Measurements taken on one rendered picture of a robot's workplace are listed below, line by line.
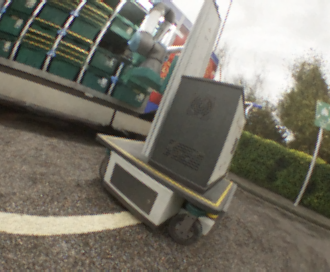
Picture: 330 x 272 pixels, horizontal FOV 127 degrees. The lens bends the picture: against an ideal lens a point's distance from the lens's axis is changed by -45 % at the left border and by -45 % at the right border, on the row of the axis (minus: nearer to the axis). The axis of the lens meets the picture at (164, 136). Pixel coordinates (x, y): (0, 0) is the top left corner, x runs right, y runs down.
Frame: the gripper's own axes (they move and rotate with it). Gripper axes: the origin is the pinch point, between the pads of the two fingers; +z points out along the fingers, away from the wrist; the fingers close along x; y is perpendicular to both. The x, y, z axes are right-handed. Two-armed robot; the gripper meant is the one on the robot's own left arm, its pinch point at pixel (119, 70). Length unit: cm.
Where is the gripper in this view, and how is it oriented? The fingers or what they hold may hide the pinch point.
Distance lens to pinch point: 138.7
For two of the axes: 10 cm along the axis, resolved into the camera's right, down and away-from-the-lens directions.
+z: -5.3, 7.4, 4.1
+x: -6.6, -0.6, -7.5
